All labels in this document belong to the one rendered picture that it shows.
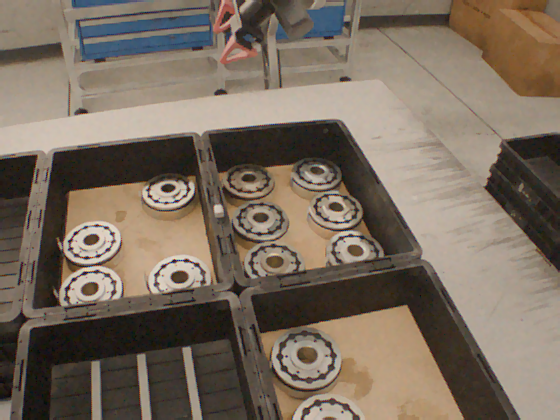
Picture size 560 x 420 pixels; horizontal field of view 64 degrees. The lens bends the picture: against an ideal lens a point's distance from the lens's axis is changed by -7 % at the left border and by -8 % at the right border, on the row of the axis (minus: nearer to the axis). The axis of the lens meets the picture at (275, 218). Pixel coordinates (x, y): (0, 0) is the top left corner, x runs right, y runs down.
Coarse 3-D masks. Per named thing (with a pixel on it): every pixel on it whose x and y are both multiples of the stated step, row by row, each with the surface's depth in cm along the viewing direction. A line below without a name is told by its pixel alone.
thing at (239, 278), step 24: (312, 120) 100; (336, 120) 101; (216, 168) 87; (216, 192) 82; (384, 192) 84; (408, 240) 76; (240, 264) 71; (336, 264) 72; (360, 264) 72; (384, 264) 72; (240, 288) 69
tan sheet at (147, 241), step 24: (72, 192) 95; (96, 192) 95; (120, 192) 96; (72, 216) 90; (96, 216) 90; (120, 216) 91; (144, 216) 91; (192, 216) 92; (144, 240) 87; (168, 240) 87; (192, 240) 87; (120, 264) 82; (144, 264) 83; (144, 288) 79
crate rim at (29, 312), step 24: (96, 144) 90; (120, 144) 91; (48, 168) 85; (48, 192) 80; (216, 240) 74; (192, 288) 67; (216, 288) 67; (24, 312) 62; (48, 312) 62; (72, 312) 63
